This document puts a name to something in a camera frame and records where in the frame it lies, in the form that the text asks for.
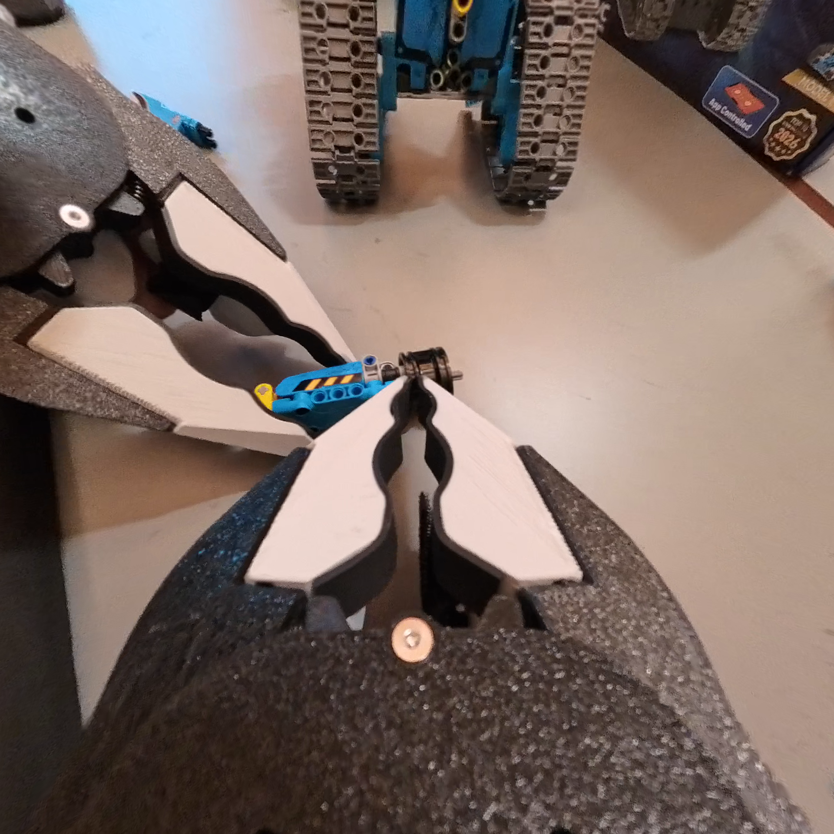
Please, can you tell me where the dark blue robot kit box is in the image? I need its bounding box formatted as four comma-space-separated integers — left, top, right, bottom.
599, 0, 834, 178

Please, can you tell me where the small blue brick piece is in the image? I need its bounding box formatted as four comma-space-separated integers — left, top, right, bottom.
132, 91, 217, 149

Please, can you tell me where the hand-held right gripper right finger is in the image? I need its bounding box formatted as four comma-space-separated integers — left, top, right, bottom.
417, 377, 584, 600

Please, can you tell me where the grey desk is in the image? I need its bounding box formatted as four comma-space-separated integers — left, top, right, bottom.
20, 0, 834, 834

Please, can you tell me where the blue toy brick arm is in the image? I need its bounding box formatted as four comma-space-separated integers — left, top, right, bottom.
254, 347, 465, 439

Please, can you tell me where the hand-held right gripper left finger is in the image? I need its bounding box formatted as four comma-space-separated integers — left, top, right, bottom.
246, 377, 418, 616

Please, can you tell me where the blue tracked toy robot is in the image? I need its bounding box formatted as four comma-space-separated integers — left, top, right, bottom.
296, 0, 603, 212

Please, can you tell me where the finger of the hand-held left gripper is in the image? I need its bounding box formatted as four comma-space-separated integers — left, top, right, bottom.
153, 177, 356, 366
25, 305, 317, 458

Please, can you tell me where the brown wooden strip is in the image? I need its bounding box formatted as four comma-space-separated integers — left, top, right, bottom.
778, 175, 834, 229

